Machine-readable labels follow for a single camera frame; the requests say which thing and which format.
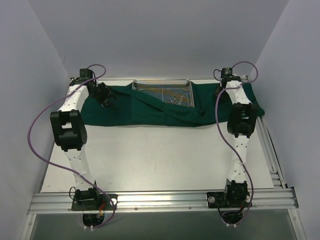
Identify dark green surgical cloth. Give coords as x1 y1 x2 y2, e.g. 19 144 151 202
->
81 82 266 129

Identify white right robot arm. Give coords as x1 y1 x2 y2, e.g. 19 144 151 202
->
214 77 258 207

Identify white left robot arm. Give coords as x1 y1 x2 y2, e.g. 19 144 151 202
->
50 80 117 210

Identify steel surgical scissors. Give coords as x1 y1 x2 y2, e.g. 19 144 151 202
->
173 93 187 106

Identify steel surgical forceps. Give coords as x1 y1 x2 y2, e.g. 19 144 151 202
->
167 97 179 105

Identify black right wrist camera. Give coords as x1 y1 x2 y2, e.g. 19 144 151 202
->
212 67 233 81

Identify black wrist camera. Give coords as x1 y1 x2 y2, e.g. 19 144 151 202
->
212 67 233 81
79 68 96 81

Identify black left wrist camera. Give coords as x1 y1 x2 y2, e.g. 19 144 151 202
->
79 68 96 81

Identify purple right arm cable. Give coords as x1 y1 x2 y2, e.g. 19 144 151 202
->
214 60 259 224

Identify metal wire mesh tray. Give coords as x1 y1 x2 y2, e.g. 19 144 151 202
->
132 79 195 108

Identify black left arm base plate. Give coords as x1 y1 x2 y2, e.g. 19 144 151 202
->
71 191 117 212

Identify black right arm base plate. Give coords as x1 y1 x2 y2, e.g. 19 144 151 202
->
206 191 252 209

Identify aluminium front frame rail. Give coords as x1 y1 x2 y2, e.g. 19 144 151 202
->
27 188 299 214

